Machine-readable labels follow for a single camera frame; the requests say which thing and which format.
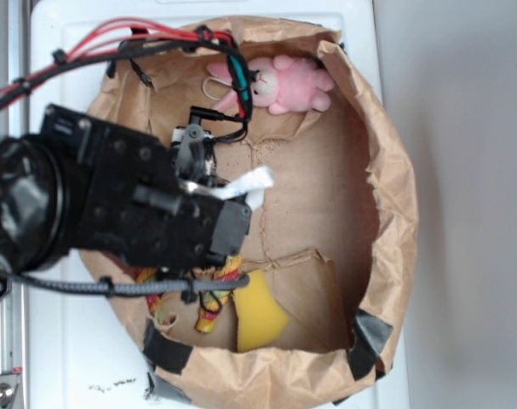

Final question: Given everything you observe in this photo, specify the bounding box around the aluminium frame rail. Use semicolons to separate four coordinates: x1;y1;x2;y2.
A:
0;1;32;408

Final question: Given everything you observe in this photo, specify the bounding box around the white plastic tray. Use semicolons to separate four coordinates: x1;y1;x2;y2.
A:
26;0;413;409

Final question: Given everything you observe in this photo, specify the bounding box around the colourful twisted rope toy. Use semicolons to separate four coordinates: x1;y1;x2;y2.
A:
129;254;242;334

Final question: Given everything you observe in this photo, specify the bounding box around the pink plush bunny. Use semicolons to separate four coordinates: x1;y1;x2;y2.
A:
213;55;335;115

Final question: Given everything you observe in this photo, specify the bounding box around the white paper label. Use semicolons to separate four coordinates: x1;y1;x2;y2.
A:
210;166;274;211

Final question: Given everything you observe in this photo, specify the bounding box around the red and black wire bundle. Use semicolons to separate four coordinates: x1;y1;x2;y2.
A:
0;16;256;144

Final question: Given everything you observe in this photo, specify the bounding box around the brown paper bag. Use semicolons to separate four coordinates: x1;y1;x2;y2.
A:
112;16;418;408

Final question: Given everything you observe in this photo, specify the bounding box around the yellow sponge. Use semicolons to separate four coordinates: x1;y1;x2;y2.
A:
233;269;290;353

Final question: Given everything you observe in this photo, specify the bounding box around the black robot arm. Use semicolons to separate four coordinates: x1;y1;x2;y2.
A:
0;105;251;274

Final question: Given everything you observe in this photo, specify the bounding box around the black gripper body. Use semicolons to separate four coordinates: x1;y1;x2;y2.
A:
171;106;223;187

